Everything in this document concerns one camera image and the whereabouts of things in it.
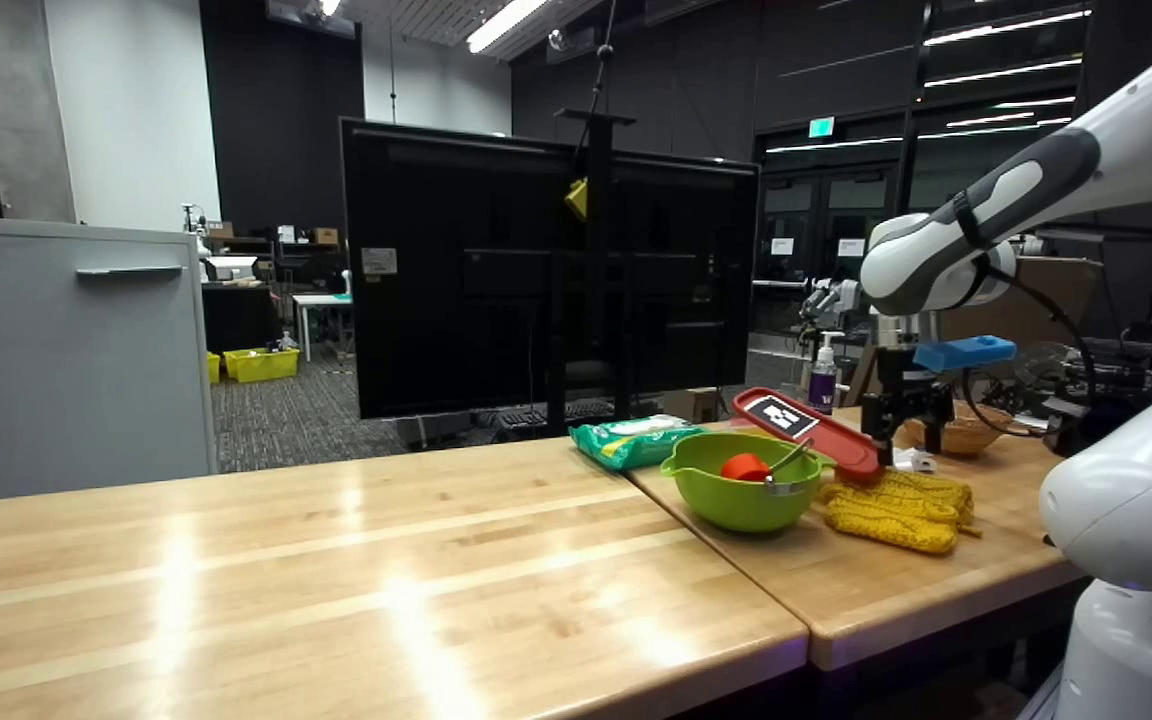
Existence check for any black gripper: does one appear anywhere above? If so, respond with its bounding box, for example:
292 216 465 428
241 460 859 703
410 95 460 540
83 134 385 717
859 349 952 460

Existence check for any red lid with tag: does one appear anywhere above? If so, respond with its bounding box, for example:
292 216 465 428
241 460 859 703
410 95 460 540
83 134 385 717
730 386 885 484

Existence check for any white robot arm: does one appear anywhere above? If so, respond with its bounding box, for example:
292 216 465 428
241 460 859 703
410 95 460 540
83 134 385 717
859 63 1152 720

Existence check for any small clear wrapper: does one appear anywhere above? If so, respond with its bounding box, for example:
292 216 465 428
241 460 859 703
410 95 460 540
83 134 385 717
892 447 935 476

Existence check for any purple soap dispenser bottle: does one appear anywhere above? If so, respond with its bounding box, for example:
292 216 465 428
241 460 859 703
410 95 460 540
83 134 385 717
808 330 837 415

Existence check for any woven wicker basket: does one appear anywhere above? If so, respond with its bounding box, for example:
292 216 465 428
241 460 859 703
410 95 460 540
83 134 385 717
897 407 1009 460

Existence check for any yellow knitted cloth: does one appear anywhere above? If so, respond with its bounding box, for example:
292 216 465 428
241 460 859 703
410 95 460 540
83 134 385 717
819 470 973 556

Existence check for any spoon in bowl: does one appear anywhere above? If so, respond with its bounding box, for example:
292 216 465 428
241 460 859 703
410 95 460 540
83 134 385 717
766 443 808 484

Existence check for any green plastic bowl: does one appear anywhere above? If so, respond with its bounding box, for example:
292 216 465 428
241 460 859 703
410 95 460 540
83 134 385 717
666 433 832 537

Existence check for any red object in bowl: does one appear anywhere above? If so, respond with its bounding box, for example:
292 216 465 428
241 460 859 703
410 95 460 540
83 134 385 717
719 452 771 481

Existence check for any cardboard box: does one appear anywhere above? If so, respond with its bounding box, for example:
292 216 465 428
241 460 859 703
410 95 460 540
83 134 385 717
940 254 1103 349

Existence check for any green snack bag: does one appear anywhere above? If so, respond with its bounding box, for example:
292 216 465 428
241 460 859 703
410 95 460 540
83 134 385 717
572 410 698 470

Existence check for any large black panel screen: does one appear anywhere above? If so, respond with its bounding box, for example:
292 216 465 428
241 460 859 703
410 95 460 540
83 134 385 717
341 119 758 415

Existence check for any yellow storage bin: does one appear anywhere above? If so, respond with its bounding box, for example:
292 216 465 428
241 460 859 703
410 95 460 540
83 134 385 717
219 349 299 385

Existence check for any grey cabinet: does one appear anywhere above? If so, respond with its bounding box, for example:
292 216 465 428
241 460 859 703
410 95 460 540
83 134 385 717
0 220 216 494

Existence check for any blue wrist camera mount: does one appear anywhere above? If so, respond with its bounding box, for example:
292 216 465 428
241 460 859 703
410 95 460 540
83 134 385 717
914 336 1017 372

